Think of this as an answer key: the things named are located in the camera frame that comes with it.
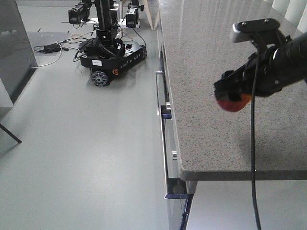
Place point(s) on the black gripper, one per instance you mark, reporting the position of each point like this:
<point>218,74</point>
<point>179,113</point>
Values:
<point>264,74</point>

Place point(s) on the red yellow apple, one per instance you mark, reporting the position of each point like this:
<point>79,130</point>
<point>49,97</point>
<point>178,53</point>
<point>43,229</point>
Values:
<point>235,106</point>

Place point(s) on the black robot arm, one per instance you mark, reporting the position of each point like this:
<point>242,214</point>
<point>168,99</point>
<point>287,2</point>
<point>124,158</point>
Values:
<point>297,58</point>

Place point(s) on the grey fridge body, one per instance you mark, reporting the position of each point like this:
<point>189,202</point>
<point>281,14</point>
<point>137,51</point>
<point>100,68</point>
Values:
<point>17,60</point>

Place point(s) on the white curtain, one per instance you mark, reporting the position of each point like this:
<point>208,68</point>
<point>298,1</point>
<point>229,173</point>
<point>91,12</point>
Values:
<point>294,11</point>

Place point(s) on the black mobile robot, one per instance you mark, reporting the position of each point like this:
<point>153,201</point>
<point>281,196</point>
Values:
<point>107,54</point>

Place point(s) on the black power adapter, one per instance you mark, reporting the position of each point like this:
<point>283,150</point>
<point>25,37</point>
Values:
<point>52,48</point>

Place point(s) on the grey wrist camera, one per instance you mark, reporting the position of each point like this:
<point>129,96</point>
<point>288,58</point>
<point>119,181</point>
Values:
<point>246,30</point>

